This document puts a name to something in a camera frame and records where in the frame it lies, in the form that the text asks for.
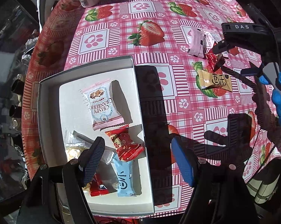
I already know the dark red snack packet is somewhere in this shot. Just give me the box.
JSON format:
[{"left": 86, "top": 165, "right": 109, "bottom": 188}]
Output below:
[{"left": 205, "top": 48, "right": 225, "bottom": 74}]

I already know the yellow biscuit packet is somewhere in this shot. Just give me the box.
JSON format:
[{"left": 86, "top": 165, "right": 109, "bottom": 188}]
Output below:
[{"left": 65, "top": 143, "right": 89, "bottom": 161}]

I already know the clear stick packet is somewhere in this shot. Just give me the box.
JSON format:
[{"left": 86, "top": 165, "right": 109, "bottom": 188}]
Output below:
[{"left": 73, "top": 130, "right": 116, "bottom": 165}]

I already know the gold snack packet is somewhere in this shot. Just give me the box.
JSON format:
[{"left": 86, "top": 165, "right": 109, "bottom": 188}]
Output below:
[{"left": 197, "top": 70, "right": 233, "bottom": 92}]

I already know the blue snack packet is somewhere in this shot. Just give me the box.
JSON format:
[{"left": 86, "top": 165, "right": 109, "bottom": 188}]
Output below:
[{"left": 113, "top": 155, "right": 136, "bottom": 197}]

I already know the white cranberry snack packet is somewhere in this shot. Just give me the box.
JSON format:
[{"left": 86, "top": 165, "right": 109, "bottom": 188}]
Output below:
[{"left": 82, "top": 79, "right": 124, "bottom": 130}]

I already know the pink snack packet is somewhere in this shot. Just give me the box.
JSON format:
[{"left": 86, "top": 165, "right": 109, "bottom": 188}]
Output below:
[{"left": 187, "top": 27, "right": 206, "bottom": 59}]

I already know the small red packet in box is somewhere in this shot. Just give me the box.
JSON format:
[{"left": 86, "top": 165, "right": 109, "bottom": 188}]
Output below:
[{"left": 89, "top": 173, "right": 110, "bottom": 197}]

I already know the pink strawberry tablecloth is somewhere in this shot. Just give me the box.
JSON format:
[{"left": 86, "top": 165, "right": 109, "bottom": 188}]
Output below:
[{"left": 21, "top": 0, "right": 281, "bottom": 219}]

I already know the white storage box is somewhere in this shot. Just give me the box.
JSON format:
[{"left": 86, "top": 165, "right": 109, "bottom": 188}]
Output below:
[{"left": 37, "top": 56, "right": 154, "bottom": 218}]

